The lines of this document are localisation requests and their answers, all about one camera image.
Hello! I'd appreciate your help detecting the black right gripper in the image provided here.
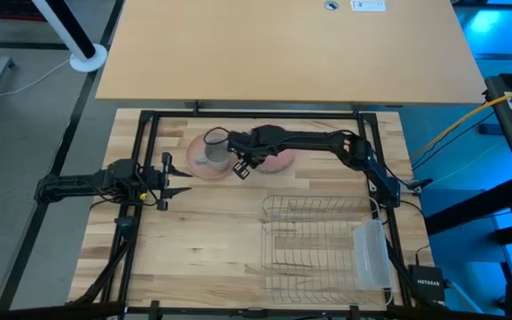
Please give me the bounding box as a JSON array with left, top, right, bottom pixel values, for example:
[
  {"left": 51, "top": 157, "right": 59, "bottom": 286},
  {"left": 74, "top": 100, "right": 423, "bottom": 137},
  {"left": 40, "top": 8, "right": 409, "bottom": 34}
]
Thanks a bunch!
[{"left": 225, "top": 124, "right": 286, "bottom": 172}]

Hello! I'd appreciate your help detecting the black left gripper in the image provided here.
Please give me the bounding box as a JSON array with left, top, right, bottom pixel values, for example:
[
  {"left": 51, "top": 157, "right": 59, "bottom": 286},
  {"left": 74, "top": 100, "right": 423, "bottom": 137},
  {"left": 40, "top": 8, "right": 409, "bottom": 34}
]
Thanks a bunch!
[{"left": 148, "top": 151, "right": 194, "bottom": 212}]

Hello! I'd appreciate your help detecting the salmon red plate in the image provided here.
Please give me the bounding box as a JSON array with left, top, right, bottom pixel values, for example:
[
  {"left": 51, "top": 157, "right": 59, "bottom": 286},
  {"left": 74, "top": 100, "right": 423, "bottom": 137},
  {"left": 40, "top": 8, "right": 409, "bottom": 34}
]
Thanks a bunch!
[{"left": 252, "top": 148, "right": 297, "bottom": 175}]

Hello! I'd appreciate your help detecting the peach pink plate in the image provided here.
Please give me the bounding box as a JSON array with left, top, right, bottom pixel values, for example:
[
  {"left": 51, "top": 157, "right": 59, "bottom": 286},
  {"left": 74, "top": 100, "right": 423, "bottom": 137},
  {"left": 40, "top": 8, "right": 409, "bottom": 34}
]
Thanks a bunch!
[{"left": 185, "top": 132, "right": 240, "bottom": 180}]

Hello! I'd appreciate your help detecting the beige wooden desk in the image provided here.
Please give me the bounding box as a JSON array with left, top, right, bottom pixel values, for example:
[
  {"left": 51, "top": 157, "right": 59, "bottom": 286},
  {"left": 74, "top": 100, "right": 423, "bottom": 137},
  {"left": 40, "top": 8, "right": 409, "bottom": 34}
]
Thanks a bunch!
[{"left": 95, "top": 0, "right": 488, "bottom": 107}]

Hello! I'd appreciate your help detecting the white tower fan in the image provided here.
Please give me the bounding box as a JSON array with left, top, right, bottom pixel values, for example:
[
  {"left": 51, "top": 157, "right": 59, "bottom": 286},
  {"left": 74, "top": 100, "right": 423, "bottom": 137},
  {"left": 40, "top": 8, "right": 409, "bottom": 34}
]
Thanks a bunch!
[{"left": 30, "top": 0, "right": 108, "bottom": 74}]

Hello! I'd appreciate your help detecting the translucent plastic cutlery holder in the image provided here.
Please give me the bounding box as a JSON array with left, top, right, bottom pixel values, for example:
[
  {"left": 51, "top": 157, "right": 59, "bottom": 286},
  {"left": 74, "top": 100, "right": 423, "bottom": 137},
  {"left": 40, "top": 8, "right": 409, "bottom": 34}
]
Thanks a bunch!
[{"left": 352, "top": 218, "right": 393, "bottom": 292}]

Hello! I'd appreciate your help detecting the white power strip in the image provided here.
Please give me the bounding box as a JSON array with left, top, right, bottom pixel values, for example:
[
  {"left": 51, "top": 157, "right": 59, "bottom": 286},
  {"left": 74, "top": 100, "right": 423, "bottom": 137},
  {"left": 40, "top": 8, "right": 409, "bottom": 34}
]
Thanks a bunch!
[{"left": 349, "top": 0, "right": 388, "bottom": 13}]

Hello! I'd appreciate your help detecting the black and red crate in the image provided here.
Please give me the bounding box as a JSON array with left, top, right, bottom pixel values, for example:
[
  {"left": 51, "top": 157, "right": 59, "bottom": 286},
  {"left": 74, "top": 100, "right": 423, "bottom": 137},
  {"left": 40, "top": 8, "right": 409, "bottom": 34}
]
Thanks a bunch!
[{"left": 0, "top": 0, "right": 47, "bottom": 22}]

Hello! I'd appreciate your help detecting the black side table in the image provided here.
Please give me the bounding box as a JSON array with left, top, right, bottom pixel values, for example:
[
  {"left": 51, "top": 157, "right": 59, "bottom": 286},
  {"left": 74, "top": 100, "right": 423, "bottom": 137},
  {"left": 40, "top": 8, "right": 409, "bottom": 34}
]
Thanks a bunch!
[{"left": 484, "top": 52, "right": 512, "bottom": 320}]

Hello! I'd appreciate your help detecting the black aluminium frame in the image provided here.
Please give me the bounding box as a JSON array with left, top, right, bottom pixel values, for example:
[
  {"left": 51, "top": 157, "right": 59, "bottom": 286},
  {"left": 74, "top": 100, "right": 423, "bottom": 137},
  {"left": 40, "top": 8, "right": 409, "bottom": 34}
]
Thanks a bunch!
[{"left": 67, "top": 109, "right": 420, "bottom": 320}]

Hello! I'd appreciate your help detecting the grey wire dish rack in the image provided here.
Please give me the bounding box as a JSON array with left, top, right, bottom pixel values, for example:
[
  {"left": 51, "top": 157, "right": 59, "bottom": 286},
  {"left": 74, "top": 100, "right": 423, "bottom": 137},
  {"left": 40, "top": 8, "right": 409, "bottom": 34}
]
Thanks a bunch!
[{"left": 260, "top": 194, "right": 394, "bottom": 308}]

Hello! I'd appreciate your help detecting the white floor cable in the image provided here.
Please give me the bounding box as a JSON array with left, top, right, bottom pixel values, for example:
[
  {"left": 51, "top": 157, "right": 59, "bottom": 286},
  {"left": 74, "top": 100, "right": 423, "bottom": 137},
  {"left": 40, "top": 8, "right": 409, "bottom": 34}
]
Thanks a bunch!
[{"left": 0, "top": 59, "right": 73, "bottom": 101}]

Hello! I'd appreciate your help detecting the black cable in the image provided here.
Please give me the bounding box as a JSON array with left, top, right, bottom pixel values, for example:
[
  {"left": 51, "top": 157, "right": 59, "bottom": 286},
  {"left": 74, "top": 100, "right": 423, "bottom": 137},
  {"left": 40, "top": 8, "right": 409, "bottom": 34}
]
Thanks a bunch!
[{"left": 411, "top": 110, "right": 497, "bottom": 172}]

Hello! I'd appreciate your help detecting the thick yellow cable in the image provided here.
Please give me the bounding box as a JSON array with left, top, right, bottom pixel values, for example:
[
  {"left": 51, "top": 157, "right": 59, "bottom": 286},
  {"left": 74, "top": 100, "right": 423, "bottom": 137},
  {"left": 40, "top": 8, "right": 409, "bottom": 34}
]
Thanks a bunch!
[{"left": 410, "top": 81, "right": 512, "bottom": 160}]

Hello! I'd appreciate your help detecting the black Netgear network switch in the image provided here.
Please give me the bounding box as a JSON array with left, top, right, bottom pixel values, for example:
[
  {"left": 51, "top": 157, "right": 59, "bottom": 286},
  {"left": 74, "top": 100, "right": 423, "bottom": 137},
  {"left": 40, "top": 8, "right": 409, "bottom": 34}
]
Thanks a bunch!
[{"left": 407, "top": 264, "right": 447, "bottom": 304}]

